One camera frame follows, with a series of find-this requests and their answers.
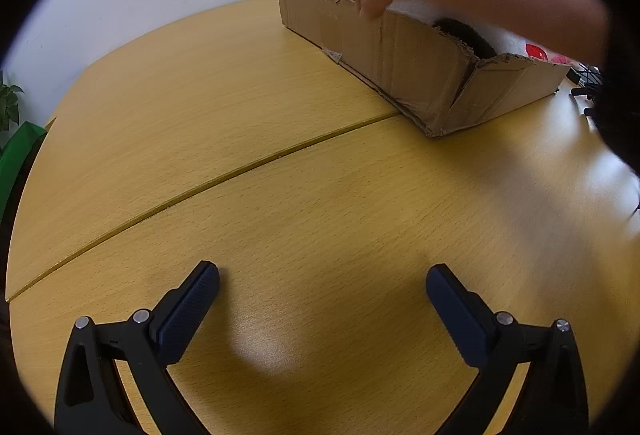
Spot potted green plant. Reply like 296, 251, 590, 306
0, 72, 25, 133

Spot red object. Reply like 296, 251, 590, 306
525, 43, 573, 66

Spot panda plush toy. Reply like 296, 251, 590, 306
387, 0, 531, 60

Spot cardboard box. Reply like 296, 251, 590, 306
276, 0, 571, 138

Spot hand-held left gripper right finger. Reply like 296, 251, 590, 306
426, 264, 590, 435

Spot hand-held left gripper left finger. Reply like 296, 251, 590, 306
54, 260, 221, 435

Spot person's right forearm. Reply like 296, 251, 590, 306
530, 0, 640, 176

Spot black cables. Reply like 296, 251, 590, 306
567, 62, 606, 118

